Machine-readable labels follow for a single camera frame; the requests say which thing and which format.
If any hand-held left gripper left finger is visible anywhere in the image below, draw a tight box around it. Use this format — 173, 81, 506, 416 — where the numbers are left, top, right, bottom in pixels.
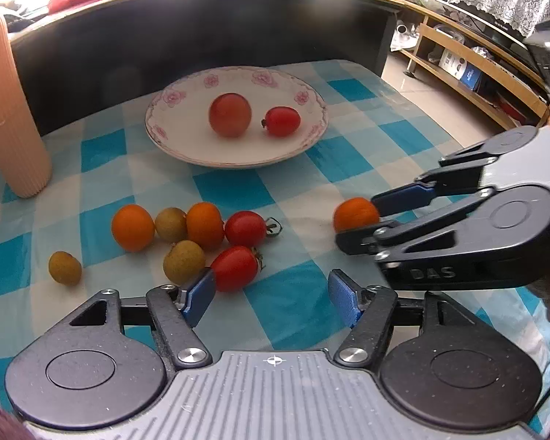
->
68, 268, 217, 371

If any wooden shelf unit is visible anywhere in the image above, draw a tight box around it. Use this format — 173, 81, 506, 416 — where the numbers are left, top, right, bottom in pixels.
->
400, 0, 550, 130

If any small orange tomato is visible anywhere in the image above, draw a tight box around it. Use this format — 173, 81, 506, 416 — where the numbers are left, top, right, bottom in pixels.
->
186, 202, 225, 251
111, 205, 155, 253
333, 197, 380, 233

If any dark coffee table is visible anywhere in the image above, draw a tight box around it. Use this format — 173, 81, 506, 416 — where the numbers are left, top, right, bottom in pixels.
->
7, 0, 403, 137

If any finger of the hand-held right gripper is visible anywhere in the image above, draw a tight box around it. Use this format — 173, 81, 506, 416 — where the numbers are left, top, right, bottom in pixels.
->
334, 187, 496, 263
371, 141, 501, 216

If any white floral plate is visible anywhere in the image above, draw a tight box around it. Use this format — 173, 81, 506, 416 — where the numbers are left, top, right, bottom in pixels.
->
145, 66, 329, 169

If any dark red cloth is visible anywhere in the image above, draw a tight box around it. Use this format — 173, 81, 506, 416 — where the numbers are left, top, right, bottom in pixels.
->
0, 393, 34, 440

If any large red tomato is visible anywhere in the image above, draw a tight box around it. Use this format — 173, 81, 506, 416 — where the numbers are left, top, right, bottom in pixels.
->
208, 92, 252, 139

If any blue box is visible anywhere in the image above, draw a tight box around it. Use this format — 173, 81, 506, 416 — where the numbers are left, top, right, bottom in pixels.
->
458, 65, 483, 91

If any blue white checkered tablecloth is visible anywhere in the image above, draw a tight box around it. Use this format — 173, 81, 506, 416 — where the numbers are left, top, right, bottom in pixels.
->
0, 58, 550, 436

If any red cherry tomato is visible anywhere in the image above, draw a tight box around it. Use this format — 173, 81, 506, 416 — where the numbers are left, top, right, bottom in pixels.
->
261, 106, 302, 138
210, 246, 266, 293
224, 211, 282, 248

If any pink ribbed cup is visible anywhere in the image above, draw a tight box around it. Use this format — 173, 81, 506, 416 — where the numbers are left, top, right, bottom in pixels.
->
0, 14, 52, 199

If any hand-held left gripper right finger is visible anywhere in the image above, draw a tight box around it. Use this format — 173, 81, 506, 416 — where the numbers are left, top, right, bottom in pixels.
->
327, 269, 478, 370

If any white box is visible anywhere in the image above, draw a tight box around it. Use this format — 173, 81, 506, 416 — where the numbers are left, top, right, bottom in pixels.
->
439, 48, 467, 76

